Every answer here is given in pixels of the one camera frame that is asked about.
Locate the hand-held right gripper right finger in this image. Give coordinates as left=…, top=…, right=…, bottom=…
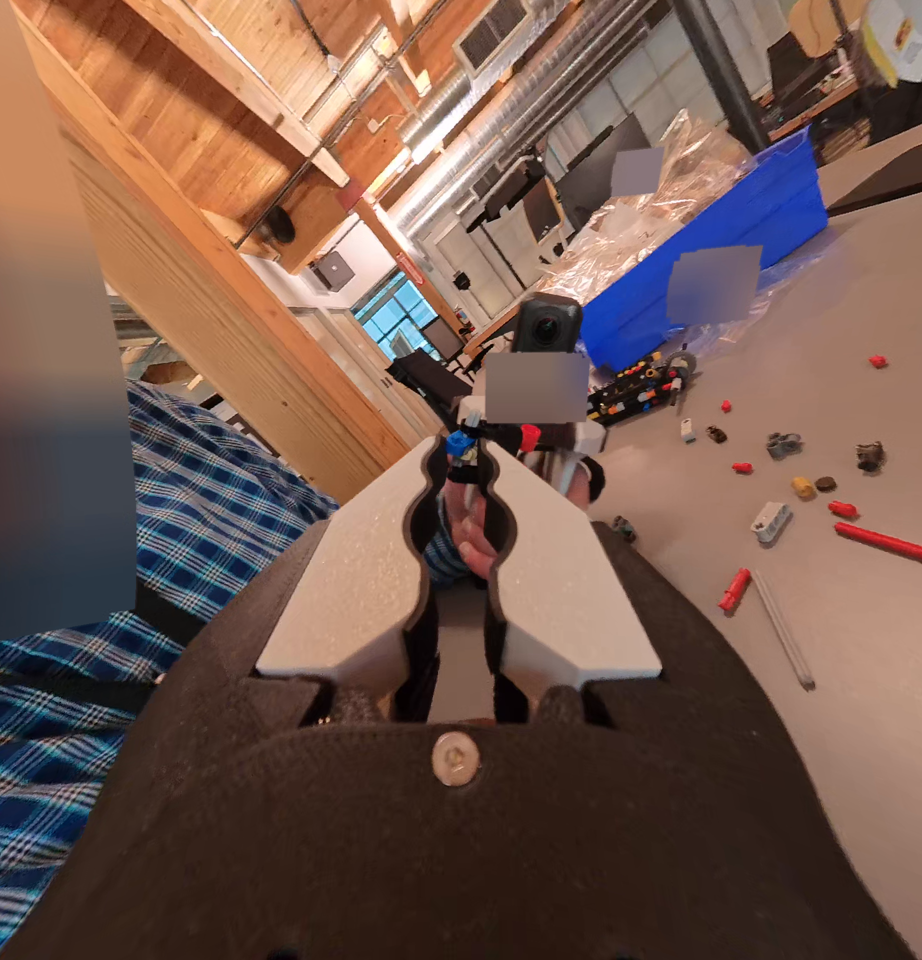
left=479, top=442, right=665, bottom=725

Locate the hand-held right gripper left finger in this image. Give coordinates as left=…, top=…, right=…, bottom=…
left=254, top=433, right=445, bottom=723

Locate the black frame with red bushes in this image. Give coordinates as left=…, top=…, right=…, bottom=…
left=444, top=420, right=543, bottom=489

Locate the person's left forearm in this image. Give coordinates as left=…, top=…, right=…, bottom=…
left=127, top=378, right=464, bottom=624

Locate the person's left hand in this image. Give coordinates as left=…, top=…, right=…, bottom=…
left=440, top=459, right=593, bottom=581

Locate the black multicoloured brick chassis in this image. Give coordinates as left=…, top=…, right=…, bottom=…
left=585, top=350, right=700, bottom=429

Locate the black office chair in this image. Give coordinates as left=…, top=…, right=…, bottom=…
left=384, top=346, right=479, bottom=412

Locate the black monitor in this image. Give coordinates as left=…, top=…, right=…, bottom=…
left=554, top=112, right=653, bottom=230

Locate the clear plastic bag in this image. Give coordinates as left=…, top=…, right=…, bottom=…
left=674, top=225, right=841, bottom=363

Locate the light grey three-hole liftarm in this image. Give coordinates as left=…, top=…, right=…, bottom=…
left=750, top=501, right=793, bottom=544

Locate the light grey long axle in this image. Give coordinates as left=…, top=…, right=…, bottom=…
left=752, top=569, right=817, bottom=692

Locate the pile of clear plastic bags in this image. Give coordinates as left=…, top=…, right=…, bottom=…
left=539, top=107, right=756, bottom=303

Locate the blue plastic bin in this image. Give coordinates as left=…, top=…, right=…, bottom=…
left=579, top=123, right=831, bottom=374

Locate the white air vent grille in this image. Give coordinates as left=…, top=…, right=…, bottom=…
left=453, top=0, right=531, bottom=74

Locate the dark steel column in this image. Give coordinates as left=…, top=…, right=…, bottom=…
left=678, top=0, right=771, bottom=155

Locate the long red axle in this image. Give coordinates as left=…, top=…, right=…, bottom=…
left=834, top=520, right=922, bottom=569

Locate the black flat pad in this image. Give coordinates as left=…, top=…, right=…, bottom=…
left=821, top=112, right=922, bottom=220

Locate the person in plaid shirt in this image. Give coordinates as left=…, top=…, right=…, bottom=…
left=0, top=611, right=207, bottom=931

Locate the black wall box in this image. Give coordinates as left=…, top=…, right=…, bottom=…
left=309, top=250, right=356, bottom=294

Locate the silver ventilation duct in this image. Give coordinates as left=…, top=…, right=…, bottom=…
left=398, top=52, right=552, bottom=155

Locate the black chest strap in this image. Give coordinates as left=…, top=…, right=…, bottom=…
left=0, top=592, right=211, bottom=714

